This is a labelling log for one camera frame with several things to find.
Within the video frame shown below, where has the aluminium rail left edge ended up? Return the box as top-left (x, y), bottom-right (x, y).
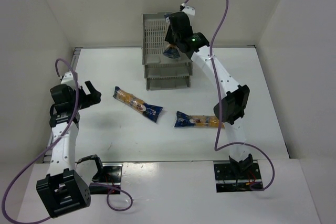
top-left (47, 58), bottom-right (80, 167)

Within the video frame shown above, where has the pasta bag table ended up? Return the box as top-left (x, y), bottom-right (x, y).
top-left (174, 111), bottom-right (219, 128)

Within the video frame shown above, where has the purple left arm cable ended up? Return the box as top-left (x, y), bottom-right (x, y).
top-left (1, 58), bottom-right (133, 222)

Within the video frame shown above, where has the pasta bag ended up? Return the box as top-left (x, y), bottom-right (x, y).
top-left (163, 13), bottom-right (181, 60)
top-left (113, 86), bottom-right (163, 123)

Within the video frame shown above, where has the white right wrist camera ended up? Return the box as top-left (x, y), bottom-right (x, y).
top-left (180, 3), bottom-right (195, 18)

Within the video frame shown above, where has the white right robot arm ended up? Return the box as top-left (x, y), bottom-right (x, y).
top-left (165, 11), bottom-right (253, 178)

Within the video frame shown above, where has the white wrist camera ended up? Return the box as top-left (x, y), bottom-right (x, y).
top-left (180, 3), bottom-right (195, 18)
top-left (61, 71), bottom-right (78, 87)

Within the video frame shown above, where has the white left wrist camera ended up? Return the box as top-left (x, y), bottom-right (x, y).
top-left (61, 71), bottom-right (78, 87)

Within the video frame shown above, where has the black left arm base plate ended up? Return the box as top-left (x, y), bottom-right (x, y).
top-left (89, 163), bottom-right (123, 195)

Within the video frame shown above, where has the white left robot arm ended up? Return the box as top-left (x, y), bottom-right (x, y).
top-left (36, 81), bottom-right (101, 218)

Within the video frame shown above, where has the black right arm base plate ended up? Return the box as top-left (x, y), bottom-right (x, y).
top-left (213, 161), bottom-right (264, 193)

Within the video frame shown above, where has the grey three-tier tray shelf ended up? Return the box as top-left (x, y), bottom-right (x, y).
top-left (141, 12), bottom-right (197, 91)

